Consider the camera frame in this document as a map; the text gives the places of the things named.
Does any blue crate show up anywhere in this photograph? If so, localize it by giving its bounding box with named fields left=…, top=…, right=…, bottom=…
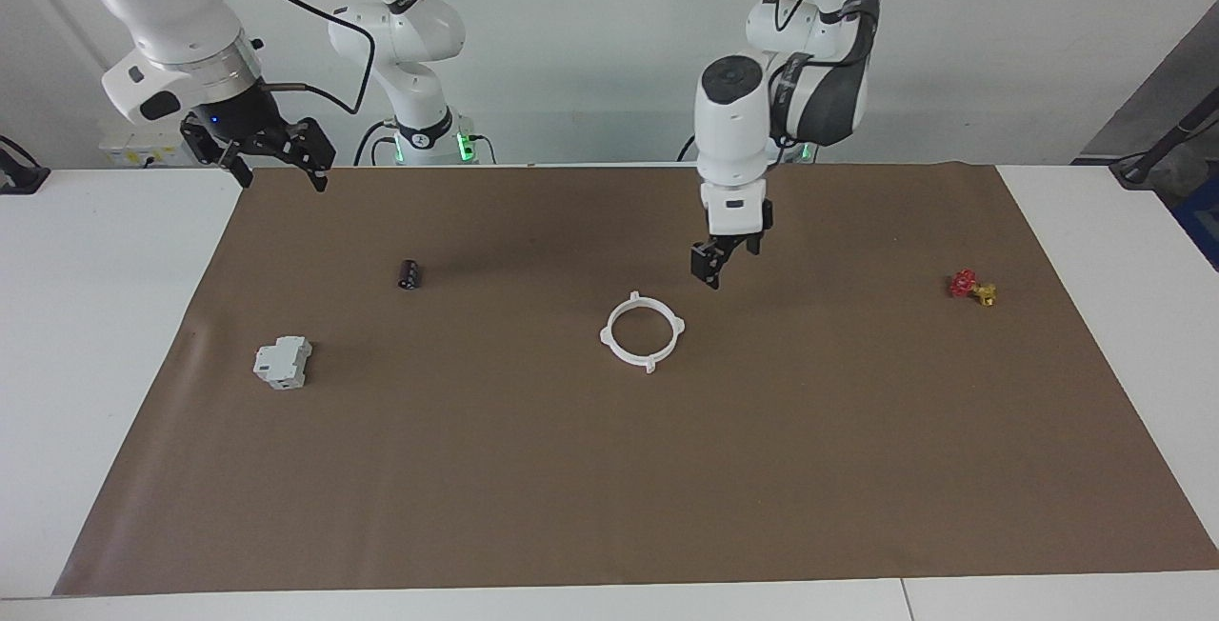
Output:
left=1173, top=178, right=1219, bottom=271

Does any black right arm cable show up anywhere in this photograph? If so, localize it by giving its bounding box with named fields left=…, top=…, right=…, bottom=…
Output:
left=243, top=0, right=378, bottom=117

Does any black stand leg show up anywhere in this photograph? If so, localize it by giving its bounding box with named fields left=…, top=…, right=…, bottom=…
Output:
left=1109, top=88, right=1219, bottom=186

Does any white half-ring pipe clamp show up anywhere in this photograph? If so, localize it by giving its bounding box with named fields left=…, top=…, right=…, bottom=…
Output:
left=599, top=290, right=656, bottom=375
left=630, top=292, right=687, bottom=373

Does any red and brass valve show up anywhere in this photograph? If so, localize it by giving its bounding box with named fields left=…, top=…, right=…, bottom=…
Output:
left=948, top=269, right=998, bottom=308

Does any black table clamp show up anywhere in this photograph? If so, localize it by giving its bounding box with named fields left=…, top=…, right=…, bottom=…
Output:
left=0, top=135, right=50, bottom=195

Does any brown paper table mat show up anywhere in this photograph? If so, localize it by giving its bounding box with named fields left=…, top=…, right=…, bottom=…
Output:
left=52, top=164, right=1219, bottom=596

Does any white power strip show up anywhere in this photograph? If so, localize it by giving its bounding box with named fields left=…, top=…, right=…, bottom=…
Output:
left=98, top=119, right=206, bottom=168

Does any grey circuit breaker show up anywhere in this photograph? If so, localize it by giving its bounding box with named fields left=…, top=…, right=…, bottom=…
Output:
left=252, top=335, right=313, bottom=391

